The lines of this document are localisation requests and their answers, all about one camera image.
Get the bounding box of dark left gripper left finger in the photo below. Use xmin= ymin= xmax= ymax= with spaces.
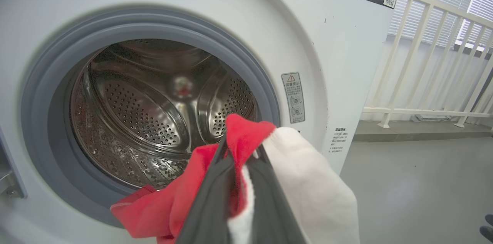
xmin=175 ymin=136 xmax=235 ymax=244

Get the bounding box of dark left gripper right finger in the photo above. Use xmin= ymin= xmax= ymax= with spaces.
xmin=246 ymin=144 xmax=307 ymax=244

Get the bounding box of white cloth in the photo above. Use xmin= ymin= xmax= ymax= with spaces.
xmin=111 ymin=114 xmax=361 ymax=244

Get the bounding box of stainless steel washer drum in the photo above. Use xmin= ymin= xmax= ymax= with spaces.
xmin=69 ymin=39 xmax=259 ymax=191

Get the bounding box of white front-load washing machine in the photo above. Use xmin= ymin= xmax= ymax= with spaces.
xmin=0 ymin=0 xmax=405 ymax=244

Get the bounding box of grey rubber door gasket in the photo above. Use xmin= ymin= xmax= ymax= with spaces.
xmin=20 ymin=7 xmax=281 ymax=229

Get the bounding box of grey warning label sticker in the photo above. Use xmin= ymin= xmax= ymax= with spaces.
xmin=281 ymin=72 xmax=305 ymax=124

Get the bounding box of white railing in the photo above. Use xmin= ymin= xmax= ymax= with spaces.
xmin=362 ymin=0 xmax=493 ymax=129

